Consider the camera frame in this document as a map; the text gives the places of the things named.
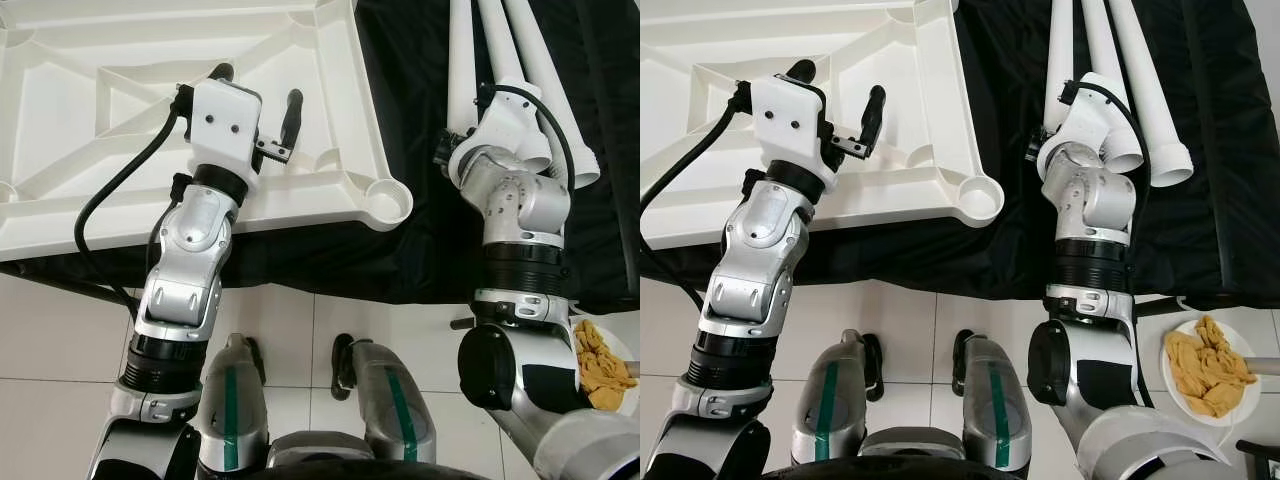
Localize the black floor object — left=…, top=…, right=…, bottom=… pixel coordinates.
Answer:
left=1237, top=438, right=1280, bottom=473

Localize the silver right robot leg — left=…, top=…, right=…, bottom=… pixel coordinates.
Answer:
left=950, top=330, right=1033, bottom=471
left=330, top=335, right=438, bottom=466

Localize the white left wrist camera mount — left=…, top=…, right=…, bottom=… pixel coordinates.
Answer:
left=186, top=78, right=265, bottom=196
left=750, top=75, right=836, bottom=191

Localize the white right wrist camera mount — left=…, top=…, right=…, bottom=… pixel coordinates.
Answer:
left=447, top=82, right=553, bottom=181
left=1035, top=72, right=1146, bottom=176

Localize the silver robot leg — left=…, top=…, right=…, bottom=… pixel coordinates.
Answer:
left=195, top=333, right=269, bottom=476
left=950, top=330, right=1033, bottom=471
left=790, top=328, right=886, bottom=466
left=330, top=335, right=438, bottom=466

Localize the silver left robot leg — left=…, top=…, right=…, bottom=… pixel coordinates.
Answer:
left=790, top=328, right=886, bottom=466
left=195, top=333, right=269, bottom=476

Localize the white plate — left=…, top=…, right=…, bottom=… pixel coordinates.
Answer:
left=1160, top=318, right=1263, bottom=429
left=570, top=318, right=641, bottom=419

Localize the black cloth table cover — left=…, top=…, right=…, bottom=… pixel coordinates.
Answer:
left=640, top=0, right=1280, bottom=309
left=0, top=0, right=641, bottom=313

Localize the black robot torso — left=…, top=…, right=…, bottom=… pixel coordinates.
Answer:
left=750, top=440, right=1111, bottom=480
left=245, top=435, right=541, bottom=480

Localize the white plastic table top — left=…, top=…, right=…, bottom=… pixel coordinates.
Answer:
left=640, top=0, right=1005, bottom=251
left=0, top=0, right=414, bottom=263

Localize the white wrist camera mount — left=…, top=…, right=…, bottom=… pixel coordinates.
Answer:
left=750, top=75, right=836, bottom=191
left=1035, top=72, right=1146, bottom=176
left=186, top=78, right=265, bottom=196
left=447, top=82, right=553, bottom=181

